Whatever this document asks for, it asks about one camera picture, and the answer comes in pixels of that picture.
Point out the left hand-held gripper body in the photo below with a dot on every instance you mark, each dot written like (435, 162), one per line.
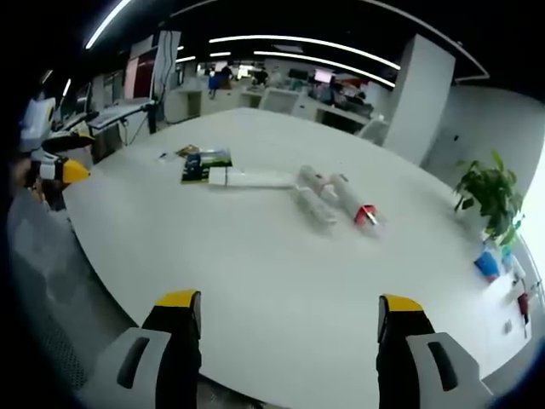
(37, 123)

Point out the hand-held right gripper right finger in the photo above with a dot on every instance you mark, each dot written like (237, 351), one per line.
(396, 341)

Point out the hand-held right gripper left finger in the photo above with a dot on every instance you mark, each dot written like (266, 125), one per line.
(179, 341)

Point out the red skincare bottle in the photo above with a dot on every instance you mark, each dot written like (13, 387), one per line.
(523, 304)

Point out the grey side desk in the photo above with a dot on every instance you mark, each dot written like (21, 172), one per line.
(117, 111)

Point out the small grey block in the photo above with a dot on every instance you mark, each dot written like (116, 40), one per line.
(507, 326)

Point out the blue packet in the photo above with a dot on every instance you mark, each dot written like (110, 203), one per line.
(487, 264)

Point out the ceiling light strip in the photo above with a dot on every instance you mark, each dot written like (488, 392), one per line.
(306, 44)
(328, 64)
(106, 23)

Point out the white office counter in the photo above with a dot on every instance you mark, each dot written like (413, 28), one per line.
(189, 102)

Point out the green printed brochure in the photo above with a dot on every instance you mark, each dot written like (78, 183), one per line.
(200, 164)

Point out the tube with red cap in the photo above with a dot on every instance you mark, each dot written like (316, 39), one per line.
(353, 198)

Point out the clear wrapped cup sleeve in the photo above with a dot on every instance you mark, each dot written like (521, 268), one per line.
(313, 200)

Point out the green potted plant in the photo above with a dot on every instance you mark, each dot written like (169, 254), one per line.
(489, 191)

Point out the long white carton box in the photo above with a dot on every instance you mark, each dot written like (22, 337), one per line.
(255, 179)

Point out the white office chair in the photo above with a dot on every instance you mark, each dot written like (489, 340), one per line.
(372, 130)
(279, 100)

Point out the white square pillar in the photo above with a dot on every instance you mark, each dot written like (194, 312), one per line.
(419, 98)

